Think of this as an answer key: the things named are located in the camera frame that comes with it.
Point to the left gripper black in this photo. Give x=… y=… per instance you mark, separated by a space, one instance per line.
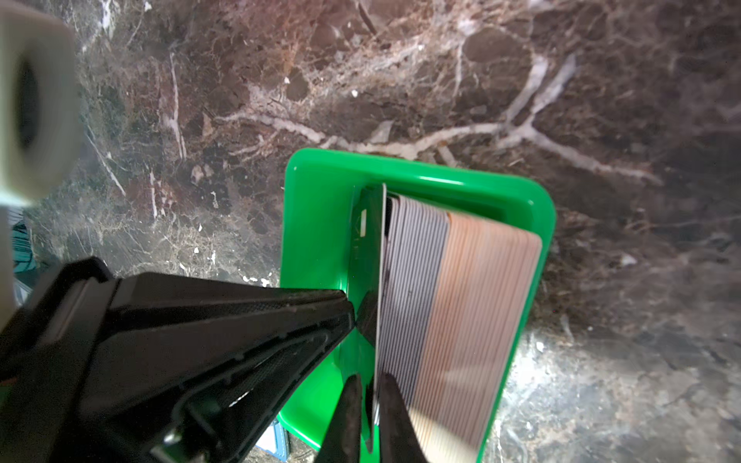
x=182 y=368

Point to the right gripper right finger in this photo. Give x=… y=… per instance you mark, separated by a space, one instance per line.
x=397 y=438

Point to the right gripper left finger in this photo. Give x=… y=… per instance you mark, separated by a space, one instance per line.
x=342 y=440

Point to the dark green VIP card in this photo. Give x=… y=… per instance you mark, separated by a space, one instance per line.
x=364 y=286

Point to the green plastic card tray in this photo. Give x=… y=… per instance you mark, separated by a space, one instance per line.
x=321 y=188

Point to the stack of rose gold cards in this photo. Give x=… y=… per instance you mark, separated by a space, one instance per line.
x=484 y=282

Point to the stack of black cards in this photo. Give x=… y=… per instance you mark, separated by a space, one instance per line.
x=415 y=240

